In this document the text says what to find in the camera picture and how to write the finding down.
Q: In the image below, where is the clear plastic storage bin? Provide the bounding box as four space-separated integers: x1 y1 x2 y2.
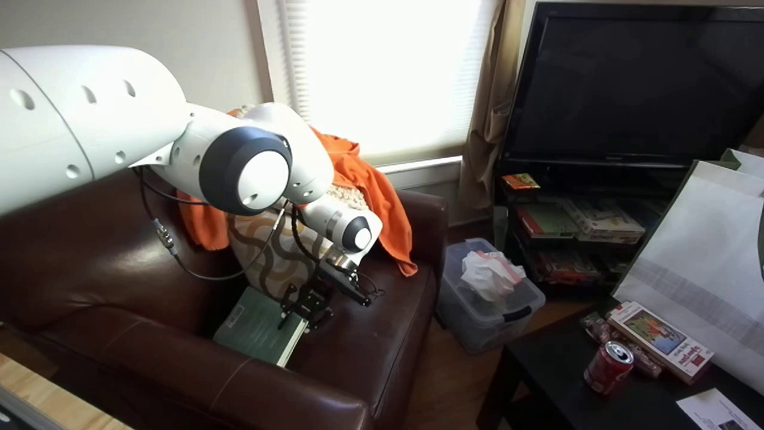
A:
438 239 548 355

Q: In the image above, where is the teal green book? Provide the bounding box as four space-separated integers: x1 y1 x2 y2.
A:
212 290 309 369

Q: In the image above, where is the black coffee table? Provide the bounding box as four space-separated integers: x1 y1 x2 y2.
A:
476 316 764 430

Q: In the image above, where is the white window blind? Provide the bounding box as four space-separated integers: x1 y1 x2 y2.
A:
274 0 500 161

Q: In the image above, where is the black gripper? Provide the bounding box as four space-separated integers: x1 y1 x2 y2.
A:
282 261 372 328

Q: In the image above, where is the wooden table with rails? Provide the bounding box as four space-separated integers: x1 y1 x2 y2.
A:
0 355 132 430

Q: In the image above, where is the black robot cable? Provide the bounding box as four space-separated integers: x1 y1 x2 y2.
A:
135 165 248 284

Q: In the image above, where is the beige curtain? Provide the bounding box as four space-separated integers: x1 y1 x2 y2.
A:
459 0 536 210

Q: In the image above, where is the white shopping bag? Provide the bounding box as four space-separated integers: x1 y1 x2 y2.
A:
613 150 764 395

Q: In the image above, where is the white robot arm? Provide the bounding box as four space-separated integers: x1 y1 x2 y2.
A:
0 46 382 307

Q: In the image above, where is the brown leather couch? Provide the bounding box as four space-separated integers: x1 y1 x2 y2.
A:
0 172 448 430

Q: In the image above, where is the black television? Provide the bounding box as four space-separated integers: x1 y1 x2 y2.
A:
505 2 764 165

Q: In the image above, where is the white paper sheet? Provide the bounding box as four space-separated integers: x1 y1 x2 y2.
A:
678 390 761 430

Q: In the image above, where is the orange blanket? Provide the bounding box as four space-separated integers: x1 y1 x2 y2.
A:
175 105 424 283

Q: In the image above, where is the colourful card box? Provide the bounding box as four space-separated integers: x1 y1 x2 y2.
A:
607 302 715 384

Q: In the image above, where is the black tv stand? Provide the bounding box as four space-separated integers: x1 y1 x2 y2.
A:
494 163 685 300

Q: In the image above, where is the red soda can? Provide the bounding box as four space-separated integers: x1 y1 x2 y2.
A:
582 343 636 395

